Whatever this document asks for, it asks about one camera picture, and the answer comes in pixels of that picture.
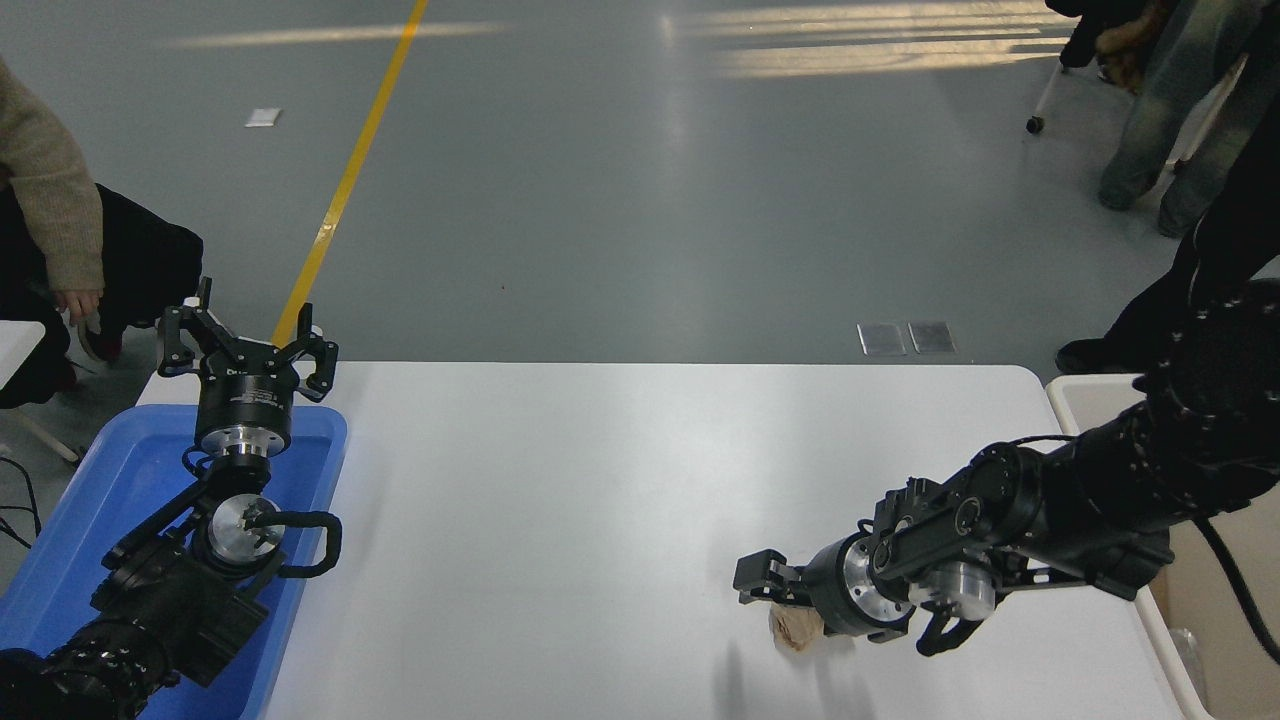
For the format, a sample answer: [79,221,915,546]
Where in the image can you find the seated person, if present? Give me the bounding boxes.
[0,55,205,409]

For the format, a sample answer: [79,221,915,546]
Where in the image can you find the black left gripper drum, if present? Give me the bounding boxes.
[196,340,301,432]

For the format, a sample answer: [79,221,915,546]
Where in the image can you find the white stand leg with wheel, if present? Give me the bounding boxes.
[1024,58,1065,135]

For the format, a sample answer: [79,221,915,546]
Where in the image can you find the large pale bin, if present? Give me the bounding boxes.
[1045,373,1280,720]

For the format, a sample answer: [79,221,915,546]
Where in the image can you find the black floor cables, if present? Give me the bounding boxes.
[0,456,44,550]

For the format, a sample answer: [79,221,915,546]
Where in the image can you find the clear plastic scrap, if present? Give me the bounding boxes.
[1167,627,1210,703]

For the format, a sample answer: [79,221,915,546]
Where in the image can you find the standing person in jeans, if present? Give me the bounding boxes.
[1045,0,1280,239]

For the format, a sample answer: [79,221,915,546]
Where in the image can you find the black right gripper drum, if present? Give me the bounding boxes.
[801,537,865,635]

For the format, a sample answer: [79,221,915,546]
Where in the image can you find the person's hand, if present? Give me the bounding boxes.
[55,288,103,327]

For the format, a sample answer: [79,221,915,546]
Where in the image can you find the blue plastic tray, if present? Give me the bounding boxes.
[0,403,349,720]

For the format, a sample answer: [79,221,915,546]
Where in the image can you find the tan paper ball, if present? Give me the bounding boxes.
[768,603,827,655]

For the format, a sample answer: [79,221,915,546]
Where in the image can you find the standing person in black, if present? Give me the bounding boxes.
[1055,95,1280,377]

